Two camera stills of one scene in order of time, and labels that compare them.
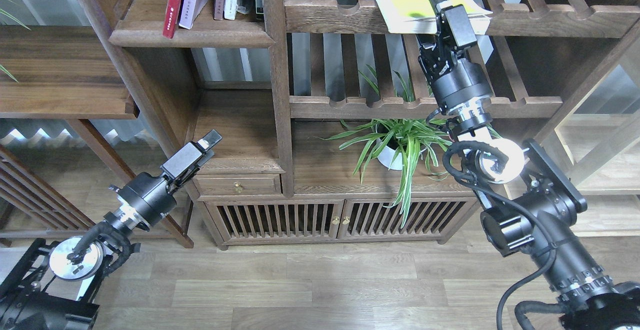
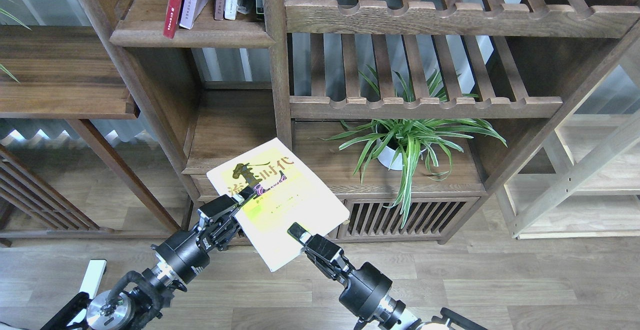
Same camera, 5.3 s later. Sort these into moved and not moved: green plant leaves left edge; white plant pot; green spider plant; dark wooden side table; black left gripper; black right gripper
Moved: black left gripper; black right gripper
Not moved: dark wooden side table; green spider plant; green plant leaves left edge; white plant pot
